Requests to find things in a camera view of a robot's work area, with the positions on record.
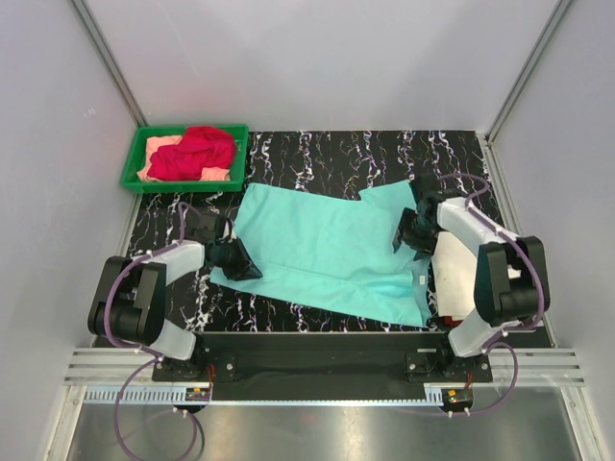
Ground green plastic bin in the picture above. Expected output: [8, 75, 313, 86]
[120, 124, 250, 194]

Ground teal t-shirt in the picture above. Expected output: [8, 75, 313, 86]
[209, 181, 431, 328]

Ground folded white t-shirt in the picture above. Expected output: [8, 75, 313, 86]
[431, 232, 477, 321]

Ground aluminium frame rail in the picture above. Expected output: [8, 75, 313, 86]
[64, 348, 584, 387]

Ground folded red t-shirt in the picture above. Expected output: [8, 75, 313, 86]
[440, 316, 465, 328]

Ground peach t-shirt in bin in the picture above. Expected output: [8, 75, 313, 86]
[137, 135, 231, 182]

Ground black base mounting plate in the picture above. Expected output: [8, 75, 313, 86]
[153, 332, 493, 384]

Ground red t-shirt in bin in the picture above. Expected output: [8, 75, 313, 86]
[149, 126, 237, 182]

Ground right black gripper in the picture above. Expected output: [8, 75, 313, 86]
[391, 207, 440, 262]

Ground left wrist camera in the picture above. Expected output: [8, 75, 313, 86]
[184, 213, 233, 244]

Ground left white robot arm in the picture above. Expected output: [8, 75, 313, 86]
[87, 237, 262, 381]

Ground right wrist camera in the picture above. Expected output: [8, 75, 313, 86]
[410, 175, 447, 206]

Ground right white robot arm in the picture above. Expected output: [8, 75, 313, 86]
[392, 197, 550, 381]

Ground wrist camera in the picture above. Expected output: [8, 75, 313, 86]
[410, 175, 447, 206]
[184, 213, 233, 244]

